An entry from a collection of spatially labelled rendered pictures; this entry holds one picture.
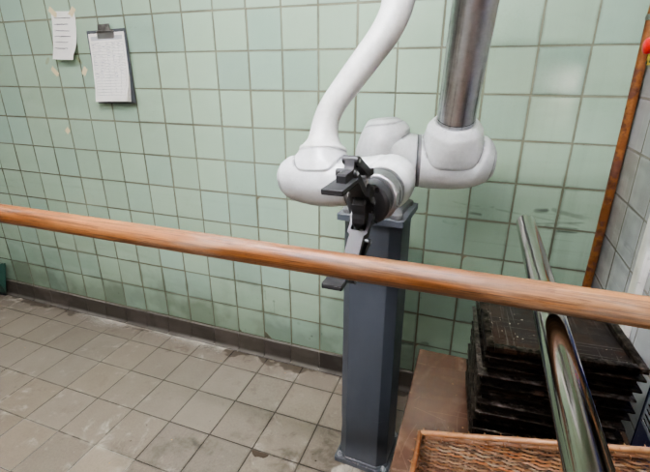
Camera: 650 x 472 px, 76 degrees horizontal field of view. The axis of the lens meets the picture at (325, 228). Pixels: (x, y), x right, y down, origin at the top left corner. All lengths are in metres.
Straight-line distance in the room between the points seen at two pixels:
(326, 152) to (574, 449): 0.67
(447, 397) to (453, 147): 0.67
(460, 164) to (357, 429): 1.02
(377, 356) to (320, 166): 0.79
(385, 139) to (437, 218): 0.60
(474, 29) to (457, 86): 0.13
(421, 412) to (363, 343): 0.35
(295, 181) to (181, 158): 1.31
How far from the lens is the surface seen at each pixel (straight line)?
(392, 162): 0.82
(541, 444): 0.92
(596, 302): 0.46
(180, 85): 2.07
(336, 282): 0.59
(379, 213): 0.71
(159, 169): 2.23
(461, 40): 1.08
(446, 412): 1.21
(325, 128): 0.89
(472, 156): 1.20
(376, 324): 1.39
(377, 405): 1.59
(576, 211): 1.73
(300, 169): 0.87
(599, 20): 1.66
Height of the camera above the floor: 1.40
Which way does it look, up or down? 20 degrees down
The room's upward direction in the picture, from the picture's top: straight up
